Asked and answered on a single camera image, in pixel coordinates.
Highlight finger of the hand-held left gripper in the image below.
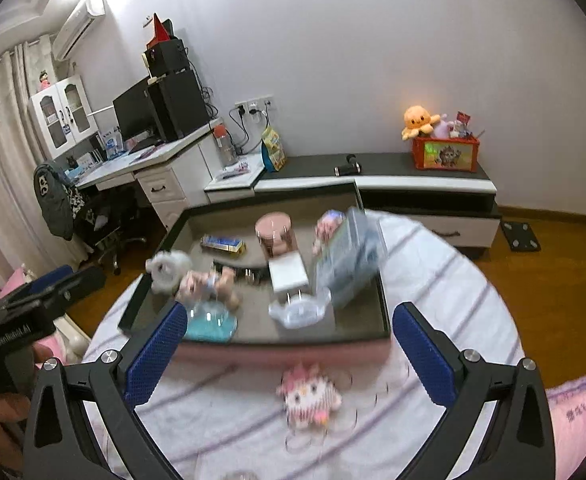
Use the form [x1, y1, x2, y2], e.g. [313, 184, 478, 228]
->
[0, 265, 74, 309]
[3, 265, 107, 318]

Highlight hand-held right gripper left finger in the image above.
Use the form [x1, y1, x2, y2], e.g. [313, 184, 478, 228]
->
[22, 301, 190, 480]

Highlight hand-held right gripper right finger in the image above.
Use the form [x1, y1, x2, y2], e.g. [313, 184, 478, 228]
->
[392, 301, 558, 480]

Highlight doll figure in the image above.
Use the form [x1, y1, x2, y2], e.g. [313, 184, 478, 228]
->
[146, 249, 244, 313]

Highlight clear plastic container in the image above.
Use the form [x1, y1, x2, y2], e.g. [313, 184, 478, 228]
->
[313, 206, 389, 310]

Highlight pink white block cat figure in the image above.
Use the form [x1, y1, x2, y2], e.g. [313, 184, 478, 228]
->
[277, 362, 343, 431]

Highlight black strap item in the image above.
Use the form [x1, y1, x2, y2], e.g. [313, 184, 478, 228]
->
[213, 258, 269, 286]

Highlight pink storage box black rim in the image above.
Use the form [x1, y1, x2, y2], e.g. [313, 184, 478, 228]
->
[118, 182, 393, 367]

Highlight clear plastic tray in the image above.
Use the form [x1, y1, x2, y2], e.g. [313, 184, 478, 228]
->
[268, 287, 333, 330]

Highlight blue gold small box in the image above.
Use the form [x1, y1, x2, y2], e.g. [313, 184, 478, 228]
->
[200, 234, 248, 257]

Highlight white charger adapter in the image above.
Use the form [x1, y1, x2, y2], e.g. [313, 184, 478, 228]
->
[268, 254, 310, 306]

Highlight rose gold cylinder tin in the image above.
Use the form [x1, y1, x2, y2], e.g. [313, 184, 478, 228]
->
[254, 212, 294, 258]

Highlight person's left hand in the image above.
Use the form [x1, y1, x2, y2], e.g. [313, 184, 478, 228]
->
[0, 344, 49, 438]

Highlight pink pillow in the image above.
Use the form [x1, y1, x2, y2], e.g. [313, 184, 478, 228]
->
[0, 267, 30, 302]

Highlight black office chair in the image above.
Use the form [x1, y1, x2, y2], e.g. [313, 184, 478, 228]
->
[73, 190, 149, 276]

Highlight black backpack on chair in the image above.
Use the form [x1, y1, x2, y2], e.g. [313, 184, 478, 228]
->
[33, 161, 76, 241]

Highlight cream curtain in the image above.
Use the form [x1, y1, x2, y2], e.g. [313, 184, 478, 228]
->
[0, 35, 81, 281]

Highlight white desk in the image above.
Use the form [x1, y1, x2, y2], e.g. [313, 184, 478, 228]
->
[76, 117, 224, 231]

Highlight blue white box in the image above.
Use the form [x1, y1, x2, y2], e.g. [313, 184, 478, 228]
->
[100, 130, 124, 158]

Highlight black floor scale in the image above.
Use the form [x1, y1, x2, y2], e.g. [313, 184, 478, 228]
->
[502, 220, 542, 253]

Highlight white glass door cabinet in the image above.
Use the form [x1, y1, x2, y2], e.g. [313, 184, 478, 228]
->
[29, 74, 99, 160]

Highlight black white low cabinet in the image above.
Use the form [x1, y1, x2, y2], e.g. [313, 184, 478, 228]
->
[204, 152, 502, 261]

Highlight person's pink pajama leg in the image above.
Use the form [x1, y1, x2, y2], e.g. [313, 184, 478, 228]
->
[545, 362, 586, 480]

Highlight black computer monitor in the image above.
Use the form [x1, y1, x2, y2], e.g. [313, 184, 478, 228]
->
[112, 82, 164, 138]

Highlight clear bottle red cap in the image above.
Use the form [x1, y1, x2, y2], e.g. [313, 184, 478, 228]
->
[213, 125, 239, 167]

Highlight orange toy crate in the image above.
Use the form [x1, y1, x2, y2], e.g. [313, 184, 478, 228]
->
[412, 136, 481, 173]

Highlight black small device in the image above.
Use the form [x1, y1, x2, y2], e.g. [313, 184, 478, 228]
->
[334, 156, 361, 177]

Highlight black computer tower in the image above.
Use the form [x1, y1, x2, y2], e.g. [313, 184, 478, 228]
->
[146, 69, 210, 143]

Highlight red white small toy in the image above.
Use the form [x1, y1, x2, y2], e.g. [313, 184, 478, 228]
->
[454, 110, 474, 139]

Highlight orange octopus plush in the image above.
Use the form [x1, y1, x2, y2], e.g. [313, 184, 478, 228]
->
[401, 105, 441, 141]

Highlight yellow green snack bag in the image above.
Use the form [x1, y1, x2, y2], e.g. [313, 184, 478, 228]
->
[260, 126, 288, 172]

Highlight black speaker box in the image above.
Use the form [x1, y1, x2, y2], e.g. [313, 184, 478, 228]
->
[143, 39, 191, 77]

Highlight white air conditioner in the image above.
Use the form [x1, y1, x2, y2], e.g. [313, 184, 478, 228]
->
[53, 0, 106, 61]

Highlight red triangular ornament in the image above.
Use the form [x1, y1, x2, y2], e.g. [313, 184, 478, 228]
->
[146, 12, 174, 51]

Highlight black power cable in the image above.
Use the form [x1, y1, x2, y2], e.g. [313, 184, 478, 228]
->
[229, 107, 252, 156]

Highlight white wall socket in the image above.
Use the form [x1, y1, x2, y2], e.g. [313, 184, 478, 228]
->
[234, 94, 275, 116]

